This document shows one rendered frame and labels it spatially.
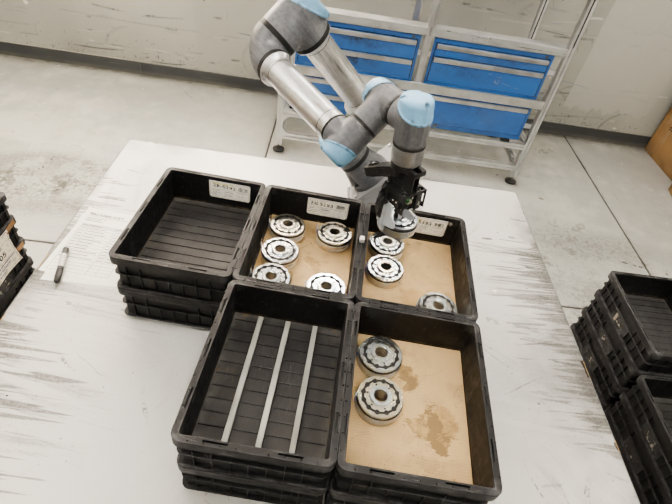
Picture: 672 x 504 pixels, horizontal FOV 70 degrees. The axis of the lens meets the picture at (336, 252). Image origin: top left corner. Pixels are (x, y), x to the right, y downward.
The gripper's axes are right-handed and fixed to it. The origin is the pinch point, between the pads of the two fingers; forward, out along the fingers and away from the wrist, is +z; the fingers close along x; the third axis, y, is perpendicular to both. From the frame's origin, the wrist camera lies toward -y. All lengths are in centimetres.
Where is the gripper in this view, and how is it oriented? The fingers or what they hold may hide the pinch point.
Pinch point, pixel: (388, 221)
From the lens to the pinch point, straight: 124.4
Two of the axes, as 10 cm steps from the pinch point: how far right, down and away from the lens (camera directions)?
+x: 8.2, -3.7, 4.4
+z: -0.6, 7.1, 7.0
